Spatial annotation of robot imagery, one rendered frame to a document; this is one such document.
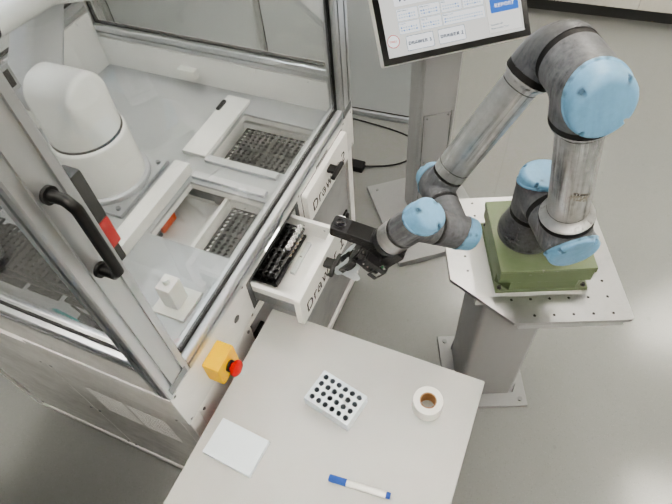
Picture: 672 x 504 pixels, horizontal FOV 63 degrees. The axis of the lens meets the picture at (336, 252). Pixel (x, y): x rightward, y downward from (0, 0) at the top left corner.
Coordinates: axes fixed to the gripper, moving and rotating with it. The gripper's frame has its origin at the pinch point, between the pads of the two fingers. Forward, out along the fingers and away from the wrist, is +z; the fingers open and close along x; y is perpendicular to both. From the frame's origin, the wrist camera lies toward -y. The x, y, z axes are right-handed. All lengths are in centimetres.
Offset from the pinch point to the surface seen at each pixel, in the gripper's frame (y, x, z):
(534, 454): 107, 6, 37
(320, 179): -13.3, 25.9, 10.0
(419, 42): -11, 86, -3
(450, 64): 5, 102, 6
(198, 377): -13.5, -38.7, 12.7
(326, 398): 13.7, -29.4, 4.8
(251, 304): -11.0, -15.1, 16.4
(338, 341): 12.5, -12.9, 10.3
